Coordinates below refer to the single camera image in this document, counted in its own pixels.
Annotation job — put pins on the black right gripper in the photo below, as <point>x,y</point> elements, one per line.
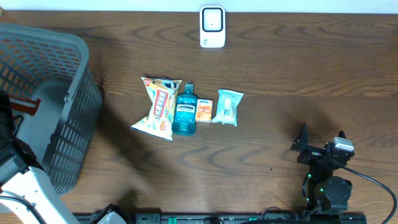
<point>301,144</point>

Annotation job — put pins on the mint green wipes pack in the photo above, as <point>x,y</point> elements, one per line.
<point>226,111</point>

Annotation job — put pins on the orange Kleenex tissue pack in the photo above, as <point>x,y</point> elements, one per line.
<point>204,111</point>

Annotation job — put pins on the blue Listerine mouthwash bottle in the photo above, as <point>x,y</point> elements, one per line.
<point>185,111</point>

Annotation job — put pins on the yellow snack chip bag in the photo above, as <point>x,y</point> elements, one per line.
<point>163,94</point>

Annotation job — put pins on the red brown snack bar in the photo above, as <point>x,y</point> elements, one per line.
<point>24,105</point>

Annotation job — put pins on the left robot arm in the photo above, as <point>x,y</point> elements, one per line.
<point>26,188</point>

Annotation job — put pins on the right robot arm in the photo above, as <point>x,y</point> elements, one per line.
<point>326,193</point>

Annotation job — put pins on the white barcode scanner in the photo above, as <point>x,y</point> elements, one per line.
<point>212,27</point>

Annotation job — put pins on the grey plastic shopping basket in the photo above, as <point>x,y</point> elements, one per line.
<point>51,70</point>

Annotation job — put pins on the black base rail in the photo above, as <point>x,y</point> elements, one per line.
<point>269,217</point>

